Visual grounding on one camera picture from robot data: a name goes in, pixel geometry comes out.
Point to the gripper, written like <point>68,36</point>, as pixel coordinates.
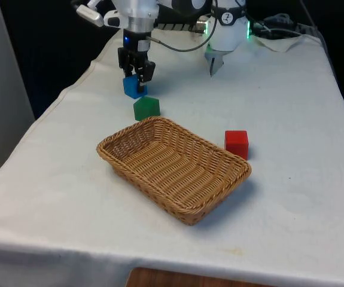
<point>132,40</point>

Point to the blue cube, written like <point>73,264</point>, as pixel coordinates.
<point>130,86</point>

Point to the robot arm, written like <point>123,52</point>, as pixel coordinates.
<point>228,36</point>

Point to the green cube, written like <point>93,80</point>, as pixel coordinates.
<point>144,110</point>

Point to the wicker basket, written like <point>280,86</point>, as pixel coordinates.
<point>171,167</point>

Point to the red cube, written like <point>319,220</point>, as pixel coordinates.
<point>235,143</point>

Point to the pale grey cabinet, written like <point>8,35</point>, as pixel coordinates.
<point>1,89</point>

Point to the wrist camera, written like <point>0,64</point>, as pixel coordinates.
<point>90,13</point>

